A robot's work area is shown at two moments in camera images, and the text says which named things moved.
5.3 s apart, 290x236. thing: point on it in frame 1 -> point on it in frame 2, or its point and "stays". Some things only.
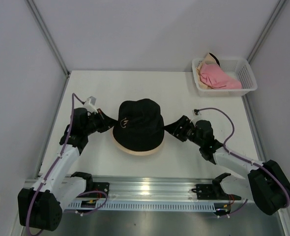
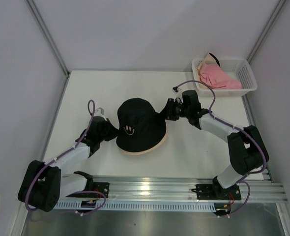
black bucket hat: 140,125 stays
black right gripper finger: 174,128 -> 164,114
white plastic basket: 240,69 stays
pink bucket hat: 213,75 stays
